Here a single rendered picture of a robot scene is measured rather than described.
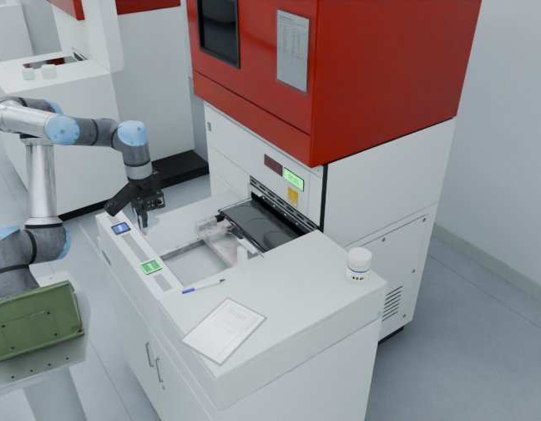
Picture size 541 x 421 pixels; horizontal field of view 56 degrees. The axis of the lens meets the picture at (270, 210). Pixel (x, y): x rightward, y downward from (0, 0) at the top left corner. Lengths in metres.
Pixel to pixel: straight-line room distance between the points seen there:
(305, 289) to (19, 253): 0.89
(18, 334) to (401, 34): 1.48
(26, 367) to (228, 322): 0.62
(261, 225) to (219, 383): 0.75
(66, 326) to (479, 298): 2.27
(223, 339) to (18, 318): 0.60
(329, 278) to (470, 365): 1.33
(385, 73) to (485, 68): 1.34
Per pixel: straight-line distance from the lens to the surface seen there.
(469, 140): 3.17
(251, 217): 1.99
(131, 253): 1.77
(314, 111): 1.57
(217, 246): 1.88
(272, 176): 1.96
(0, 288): 1.72
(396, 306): 2.58
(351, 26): 1.57
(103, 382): 2.67
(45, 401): 1.99
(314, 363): 1.62
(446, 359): 2.78
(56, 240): 1.81
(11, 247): 1.74
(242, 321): 1.47
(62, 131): 1.41
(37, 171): 1.81
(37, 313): 1.65
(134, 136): 1.41
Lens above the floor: 2.03
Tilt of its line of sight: 34 degrees down
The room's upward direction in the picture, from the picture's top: straight up
